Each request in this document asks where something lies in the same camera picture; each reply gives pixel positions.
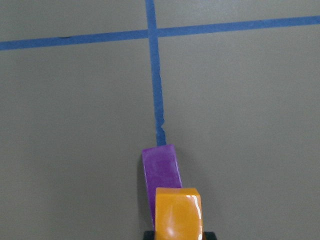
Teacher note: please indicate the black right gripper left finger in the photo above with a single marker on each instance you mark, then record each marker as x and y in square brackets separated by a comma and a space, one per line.
[149, 235]

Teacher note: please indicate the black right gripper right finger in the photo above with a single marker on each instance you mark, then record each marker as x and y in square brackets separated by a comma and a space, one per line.
[209, 235]

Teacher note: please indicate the orange trapezoid block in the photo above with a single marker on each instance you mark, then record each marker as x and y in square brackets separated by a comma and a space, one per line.
[178, 214]

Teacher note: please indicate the purple trapezoid block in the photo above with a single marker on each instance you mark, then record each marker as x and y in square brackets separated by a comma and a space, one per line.
[161, 170]

